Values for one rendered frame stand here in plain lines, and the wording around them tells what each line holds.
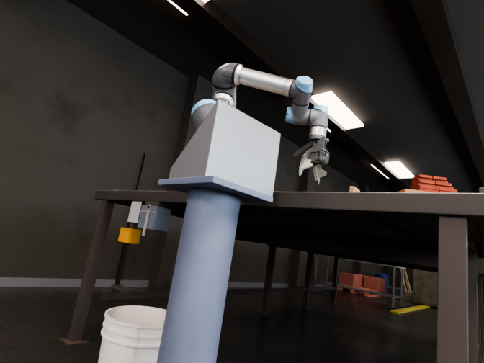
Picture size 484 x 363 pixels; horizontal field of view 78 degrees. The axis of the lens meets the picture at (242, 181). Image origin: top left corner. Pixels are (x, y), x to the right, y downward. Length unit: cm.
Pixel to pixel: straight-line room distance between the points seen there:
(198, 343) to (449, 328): 63
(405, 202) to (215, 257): 56
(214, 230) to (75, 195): 299
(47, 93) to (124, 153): 100
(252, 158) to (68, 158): 299
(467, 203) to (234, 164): 62
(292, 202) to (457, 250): 49
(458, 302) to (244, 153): 68
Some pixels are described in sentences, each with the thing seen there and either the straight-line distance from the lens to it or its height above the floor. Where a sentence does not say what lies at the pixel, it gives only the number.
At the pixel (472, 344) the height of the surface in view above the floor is 40.
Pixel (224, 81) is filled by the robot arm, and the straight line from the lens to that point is 148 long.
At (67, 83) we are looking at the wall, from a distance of 393.
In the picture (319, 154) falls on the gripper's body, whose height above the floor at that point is 113.
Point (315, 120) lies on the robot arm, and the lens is 142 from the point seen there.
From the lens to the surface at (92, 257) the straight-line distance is 212.
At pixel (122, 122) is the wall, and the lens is 406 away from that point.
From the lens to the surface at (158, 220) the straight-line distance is 160.
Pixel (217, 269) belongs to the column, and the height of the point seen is 62.
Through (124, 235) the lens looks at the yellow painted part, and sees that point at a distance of 179.
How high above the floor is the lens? 70
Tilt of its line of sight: 12 degrees up
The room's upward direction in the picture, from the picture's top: 9 degrees clockwise
